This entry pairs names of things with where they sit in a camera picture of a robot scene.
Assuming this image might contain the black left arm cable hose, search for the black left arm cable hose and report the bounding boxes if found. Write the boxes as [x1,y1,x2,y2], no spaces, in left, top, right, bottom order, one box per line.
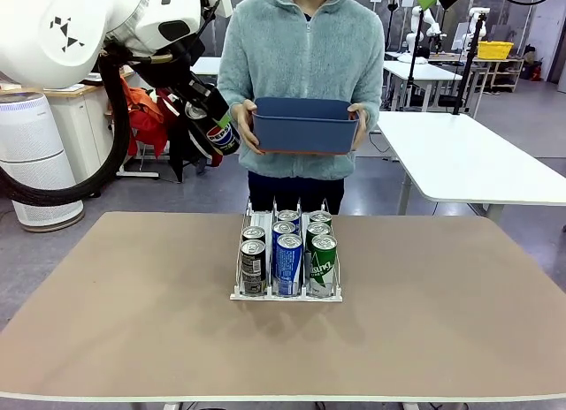
[0,54,133,207]

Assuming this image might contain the black tripod pole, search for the black tripod pole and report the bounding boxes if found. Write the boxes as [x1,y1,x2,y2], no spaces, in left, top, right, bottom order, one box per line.
[405,5,426,110]
[451,11,488,116]

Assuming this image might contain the person's right hand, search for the person's right hand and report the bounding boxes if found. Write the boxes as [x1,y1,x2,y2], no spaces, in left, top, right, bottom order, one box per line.
[229,100,262,154]

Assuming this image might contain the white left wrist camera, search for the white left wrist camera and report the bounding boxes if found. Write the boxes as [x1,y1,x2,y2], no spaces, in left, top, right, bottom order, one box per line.
[203,0,234,18]

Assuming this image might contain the white background table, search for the white background table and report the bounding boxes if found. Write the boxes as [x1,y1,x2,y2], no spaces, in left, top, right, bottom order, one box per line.
[383,60,463,113]
[192,56,222,78]

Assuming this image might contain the person in mint fleece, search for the person in mint fleece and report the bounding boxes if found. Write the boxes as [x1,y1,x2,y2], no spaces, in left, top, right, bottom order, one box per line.
[216,0,386,215]

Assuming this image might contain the orange jacket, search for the orange jacket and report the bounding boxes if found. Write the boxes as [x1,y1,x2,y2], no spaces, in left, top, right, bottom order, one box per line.
[121,76,169,159]

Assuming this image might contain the yellow plastic crate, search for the yellow plastic crate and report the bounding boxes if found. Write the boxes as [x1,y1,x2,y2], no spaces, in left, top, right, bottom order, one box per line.
[477,40,515,60]

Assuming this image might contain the blue plastic bin orange handles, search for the blue plastic bin orange handles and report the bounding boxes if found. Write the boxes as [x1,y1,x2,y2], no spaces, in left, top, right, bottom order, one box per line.
[251,96,360,156]

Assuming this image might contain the clear wire can rack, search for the clear wire can rack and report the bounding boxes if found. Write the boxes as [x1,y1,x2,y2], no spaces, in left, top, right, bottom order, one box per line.
[229,196,344,303]

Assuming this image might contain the low wooden shelf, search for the low wooden shelf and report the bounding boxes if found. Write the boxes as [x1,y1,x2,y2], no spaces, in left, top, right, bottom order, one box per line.
[475,56,525,93]

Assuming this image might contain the person's right fleece forearm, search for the person's right fleece forearm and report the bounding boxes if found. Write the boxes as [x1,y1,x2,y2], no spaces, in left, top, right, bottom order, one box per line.
[217,69,249,115]

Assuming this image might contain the dark red black jacket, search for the dark red black jacket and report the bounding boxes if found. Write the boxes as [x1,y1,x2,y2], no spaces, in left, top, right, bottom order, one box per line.
[152,87,225,168]

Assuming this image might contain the person's left hand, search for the person's left hand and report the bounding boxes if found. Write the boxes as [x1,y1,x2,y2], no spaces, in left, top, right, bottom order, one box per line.
[347,102,369,151]

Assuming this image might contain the white desk wooden top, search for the white desk wooden top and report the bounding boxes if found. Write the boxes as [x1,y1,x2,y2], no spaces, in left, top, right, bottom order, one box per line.
[43,72,117,184]

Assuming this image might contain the black Pepsi beverage can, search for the black Pepsi beverage can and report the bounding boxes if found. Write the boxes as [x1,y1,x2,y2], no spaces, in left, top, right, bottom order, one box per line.
[240,239,268,295]
[185,101,242,157]
[241,225,266,244]

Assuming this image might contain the person's left fleece forearm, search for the person's left fleece forearm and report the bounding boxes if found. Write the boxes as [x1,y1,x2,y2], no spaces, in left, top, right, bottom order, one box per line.
[357,69,385,133]

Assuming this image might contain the white side table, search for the white side table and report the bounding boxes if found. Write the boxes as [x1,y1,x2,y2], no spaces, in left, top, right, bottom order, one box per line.
[375,111,566,221]

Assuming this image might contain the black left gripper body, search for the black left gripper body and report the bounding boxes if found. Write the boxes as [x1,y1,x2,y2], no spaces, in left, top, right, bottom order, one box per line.
[136,29,209,97]

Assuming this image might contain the white cylindrical air purifier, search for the white cylindrical air purifier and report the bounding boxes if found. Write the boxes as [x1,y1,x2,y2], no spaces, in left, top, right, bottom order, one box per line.
[0,91,85,233]

